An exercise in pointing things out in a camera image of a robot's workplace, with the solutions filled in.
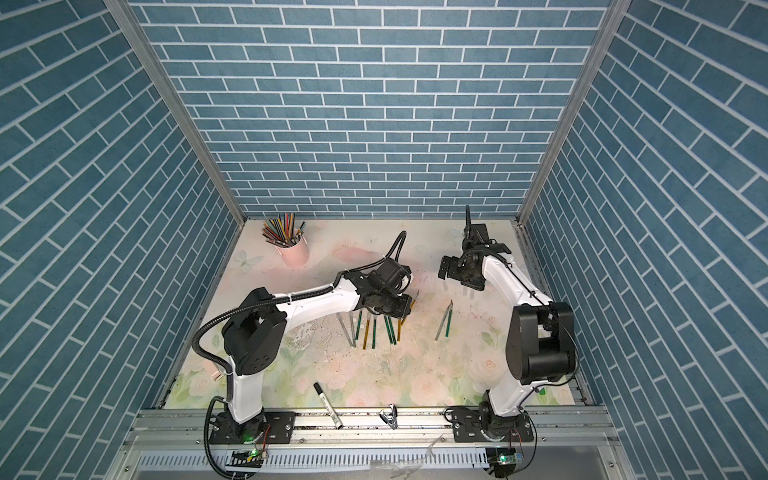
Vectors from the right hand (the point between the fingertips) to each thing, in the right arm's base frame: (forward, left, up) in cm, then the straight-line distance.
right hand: (455, 277), depth 92 cm
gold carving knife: (-11, +16, -10) cm, 22 cm away
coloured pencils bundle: (+11, +59, +4) cm, 60 cm away
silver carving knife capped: (-11, +3, -11) cm, 16 cm away
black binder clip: (-38, +16, -10) cm, 43 cm away
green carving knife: (-10, +1, -11) cm, 15 cm away
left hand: (-13, +11, -3) cm, 17 cm away
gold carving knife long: (-17, +26, -9) cm, 33 cm away
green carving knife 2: (-14, +29, -9) cm, 33 cm away
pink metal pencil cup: (+7, +54, -4) cm, 55 cm away
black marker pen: (-40, +30, -10) cm, 51 cm away
